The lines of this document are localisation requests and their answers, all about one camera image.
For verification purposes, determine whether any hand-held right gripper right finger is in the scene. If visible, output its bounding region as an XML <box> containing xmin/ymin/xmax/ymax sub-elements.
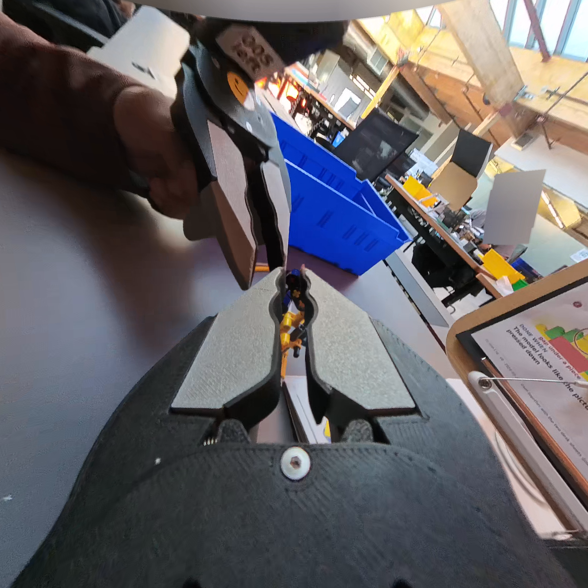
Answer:
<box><xmin>300</xmin><ymin>270</ymin><xmax>417</xmax><ymax>443</ymax></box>

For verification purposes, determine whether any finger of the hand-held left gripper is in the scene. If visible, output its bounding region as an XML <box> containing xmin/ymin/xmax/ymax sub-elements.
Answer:
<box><xmin>259</xmin><ymin>158</ymin><xmax>293</xmax><ymax>272</ymax></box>
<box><xmin>183</xmin><ymin>119</ymin><xmax>259</xmax><ymax>291</ymax></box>

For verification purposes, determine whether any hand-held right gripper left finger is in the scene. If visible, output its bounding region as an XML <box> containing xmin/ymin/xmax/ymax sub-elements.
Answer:
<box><xmin>170</xmin><ymin>268</ymin><xmax>286</xmax><ymax>431</ymax></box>

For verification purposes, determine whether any yellow lego vehicle model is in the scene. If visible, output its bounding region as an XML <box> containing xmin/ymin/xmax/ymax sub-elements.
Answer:
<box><xmin>278</xmin><ymin>311</ymin><xmax>307</xmax><ymax>380</ymax></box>

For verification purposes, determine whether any person's left forearm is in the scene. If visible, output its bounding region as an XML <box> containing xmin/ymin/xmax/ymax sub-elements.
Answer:
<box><xmin>0</xmin><ymin>13</ymin><xmax>154</xmax><ymax>190</ymax></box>

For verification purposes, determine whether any lego instruction booklet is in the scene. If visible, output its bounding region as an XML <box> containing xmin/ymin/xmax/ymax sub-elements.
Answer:
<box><xmin>282</xmin><ymin>374</ymin><xmax>333</xmax><ymax>444</ymax></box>

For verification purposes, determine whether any person's left hand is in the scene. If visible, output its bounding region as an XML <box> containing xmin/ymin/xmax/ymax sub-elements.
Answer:
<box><xmin>112</xmin><ymin>85</ymin><xmax>201</xmax><ymax>219</ymax></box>

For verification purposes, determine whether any blue plastic bin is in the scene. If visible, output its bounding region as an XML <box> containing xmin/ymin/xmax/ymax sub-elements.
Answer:
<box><xmin>270</xmin><ymin>112</ymin><xmax>412</xmax><ymax>276</ymax></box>

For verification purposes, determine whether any black computer monitor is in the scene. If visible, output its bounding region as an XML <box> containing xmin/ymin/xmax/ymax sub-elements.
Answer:
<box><xmin>333</xmin><ymin>107</ymin><xmax>420</xmax><ymax>183</ymax></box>

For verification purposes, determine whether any yellow plastic bin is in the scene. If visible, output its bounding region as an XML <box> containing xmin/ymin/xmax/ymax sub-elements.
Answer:
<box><xmin>402</xmin><ymin>176</ymin><xmax>438</xmax><ymax>208</ymax></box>
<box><xmin>479</xmin><ymin>248</ymin><xmax>525</xmax><ymax>284</ymax></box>

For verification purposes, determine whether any wooden background desk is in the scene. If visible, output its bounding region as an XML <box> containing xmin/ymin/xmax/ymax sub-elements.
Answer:
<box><xmin>385</xmin><ymin>174</ymin><xmax>508</xmax><ymax>300</ymax></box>

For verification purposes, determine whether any open cardboard box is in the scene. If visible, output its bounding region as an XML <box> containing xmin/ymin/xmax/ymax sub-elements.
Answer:
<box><xmin>428</xmin><ymin>129</ymin><xmax>495</xmax><ymax>213</ymax></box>

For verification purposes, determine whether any printed instruction sheet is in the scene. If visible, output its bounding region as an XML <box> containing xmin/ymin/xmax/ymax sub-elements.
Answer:
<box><xmin>471</xmin><ymin>284</ymin><xmax>588</xmax><ymax>467</ymax></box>

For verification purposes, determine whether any grey desk cable flap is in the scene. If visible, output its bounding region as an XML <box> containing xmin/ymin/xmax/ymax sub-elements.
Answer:
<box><xmin>385</xmin><ymin>250</ymin><xmax>454</xmax><ymax>328</ymax></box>

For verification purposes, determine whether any metal page holder wire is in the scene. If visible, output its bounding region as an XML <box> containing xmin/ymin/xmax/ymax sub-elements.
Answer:
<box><xmin>478</xmin><ymin>376</ymin><xmax>588</xmax><ymax>387</ymax></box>

